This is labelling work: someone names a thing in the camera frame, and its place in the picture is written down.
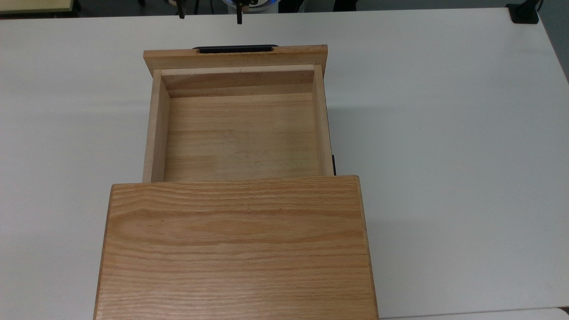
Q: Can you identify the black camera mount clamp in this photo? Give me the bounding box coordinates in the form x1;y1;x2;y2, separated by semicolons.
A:
506;2;540;24

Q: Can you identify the wooden sliding drawer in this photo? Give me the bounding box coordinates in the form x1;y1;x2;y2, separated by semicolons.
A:
142;44;337;183

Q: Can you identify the yellow wooden desk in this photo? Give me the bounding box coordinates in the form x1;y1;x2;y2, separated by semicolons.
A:
0;0;74;15

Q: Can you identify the wooden drawer cabinet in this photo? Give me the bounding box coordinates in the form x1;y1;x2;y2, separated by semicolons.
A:
93;175;380;320

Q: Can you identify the black drawer handle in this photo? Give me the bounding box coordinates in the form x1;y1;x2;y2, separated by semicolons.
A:
192;44;280;54

